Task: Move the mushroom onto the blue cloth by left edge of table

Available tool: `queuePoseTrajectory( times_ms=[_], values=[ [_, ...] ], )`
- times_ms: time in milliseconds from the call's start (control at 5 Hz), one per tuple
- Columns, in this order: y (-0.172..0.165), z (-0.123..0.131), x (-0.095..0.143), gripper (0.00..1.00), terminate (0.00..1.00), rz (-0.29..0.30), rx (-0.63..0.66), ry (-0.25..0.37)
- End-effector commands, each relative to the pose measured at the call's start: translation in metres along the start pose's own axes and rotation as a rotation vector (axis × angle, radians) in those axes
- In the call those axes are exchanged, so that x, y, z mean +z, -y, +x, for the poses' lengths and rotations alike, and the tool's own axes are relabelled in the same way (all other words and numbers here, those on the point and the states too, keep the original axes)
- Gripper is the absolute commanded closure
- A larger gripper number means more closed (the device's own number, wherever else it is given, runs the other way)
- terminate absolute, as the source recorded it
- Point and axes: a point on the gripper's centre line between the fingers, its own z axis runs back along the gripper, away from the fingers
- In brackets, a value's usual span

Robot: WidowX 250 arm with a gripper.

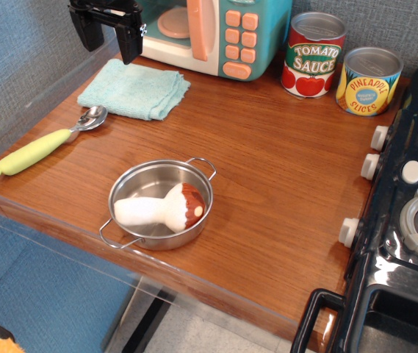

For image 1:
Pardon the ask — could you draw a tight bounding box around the teal toy microwave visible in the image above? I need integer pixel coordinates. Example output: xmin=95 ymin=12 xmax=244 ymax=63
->
xmin=139 ymin=1 xmax=292 ymax=82

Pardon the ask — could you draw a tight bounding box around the white brown toy mushroom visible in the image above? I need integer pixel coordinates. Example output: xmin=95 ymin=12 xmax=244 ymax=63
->
xmin=113 ymin=183 xmax=206 ymax=233

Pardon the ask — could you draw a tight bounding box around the small steel pot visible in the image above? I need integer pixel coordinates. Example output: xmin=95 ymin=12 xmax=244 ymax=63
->
xmin=99 ymin=157 xmax=217 ymax=251

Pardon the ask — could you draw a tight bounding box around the pineapple slices can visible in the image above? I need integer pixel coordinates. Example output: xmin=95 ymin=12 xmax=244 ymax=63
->
xmin=336 ymin=47 xmax=403 ymax=117

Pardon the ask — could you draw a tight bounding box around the black toy stove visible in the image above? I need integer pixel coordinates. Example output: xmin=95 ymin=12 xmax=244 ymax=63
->
xmin=291 ymin=69 xmax=418 ymax=352

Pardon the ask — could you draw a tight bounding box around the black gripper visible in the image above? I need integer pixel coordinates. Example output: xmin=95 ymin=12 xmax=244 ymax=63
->
xmin=69 ymin=0 xmax=146 ymax=65

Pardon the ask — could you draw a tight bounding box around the spoon with green handle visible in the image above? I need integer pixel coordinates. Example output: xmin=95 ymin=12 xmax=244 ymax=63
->
xmin=0 ymin=105 xmax=108 ymax=176

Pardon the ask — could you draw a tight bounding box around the light blue folded rag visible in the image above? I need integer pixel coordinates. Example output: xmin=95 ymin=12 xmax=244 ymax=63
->
xmin=77 ymin=59 xmax=190 ymax=121

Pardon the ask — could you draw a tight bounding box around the tomato sauce can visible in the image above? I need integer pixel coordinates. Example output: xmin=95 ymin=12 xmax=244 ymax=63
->
xmin=281 ymin=12 xmax=347 ymax=98

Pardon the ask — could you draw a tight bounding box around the orange object at corner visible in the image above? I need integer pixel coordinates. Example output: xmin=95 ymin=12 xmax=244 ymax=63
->
xmin=0 ymin=338 xmax=25 ymax=353

